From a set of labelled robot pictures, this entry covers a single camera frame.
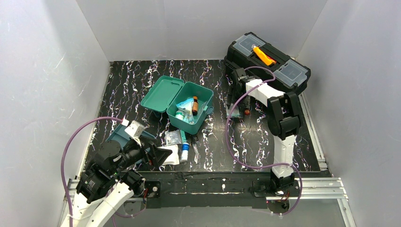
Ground white gauze pad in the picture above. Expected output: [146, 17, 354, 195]
[158, 145, 180, 166]

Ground zip bag teal header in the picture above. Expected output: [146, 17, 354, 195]
[165, 130, 187, 146]

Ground small blue capped bottle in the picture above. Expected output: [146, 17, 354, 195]
[180, 143, 190, 162]

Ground clear plastic bag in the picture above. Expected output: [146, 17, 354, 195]
[198, 100, 209, 116]

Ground black handled scissors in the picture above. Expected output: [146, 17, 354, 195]
[191, 135, 200, 164]

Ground brown medicine bottle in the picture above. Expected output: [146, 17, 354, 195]
[192, 96, 199, 116]

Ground white plastic bottle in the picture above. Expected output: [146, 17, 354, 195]
[175, 111, 185, 121]

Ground green medicine box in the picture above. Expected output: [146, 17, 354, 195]
[140, 76, 214, 135]

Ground blue cotton swab pouch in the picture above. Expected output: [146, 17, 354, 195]
[176, 98, 195, 125]

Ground green bandage packet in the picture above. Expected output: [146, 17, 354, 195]
[226, 104, 243, 119]

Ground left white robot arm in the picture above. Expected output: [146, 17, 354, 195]
[61, 137, 173, 227]

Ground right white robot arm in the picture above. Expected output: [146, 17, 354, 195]
[226, 68, 302, 192]

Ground dark teal tray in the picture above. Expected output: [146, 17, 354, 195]
[106, 124, 156, 147]

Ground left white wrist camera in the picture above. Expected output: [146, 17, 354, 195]
[124, 121, 145, 147]

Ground black toolbox orange handle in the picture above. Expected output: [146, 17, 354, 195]
[224, 32, 311, 95]

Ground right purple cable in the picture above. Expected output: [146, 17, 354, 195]
[225, 66, 303, 217]

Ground purple cable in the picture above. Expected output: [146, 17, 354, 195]
[225, 66, 303, 217]
[61, 116, 130, 227]

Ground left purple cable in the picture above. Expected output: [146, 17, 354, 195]
[61, 116, 130, 227]

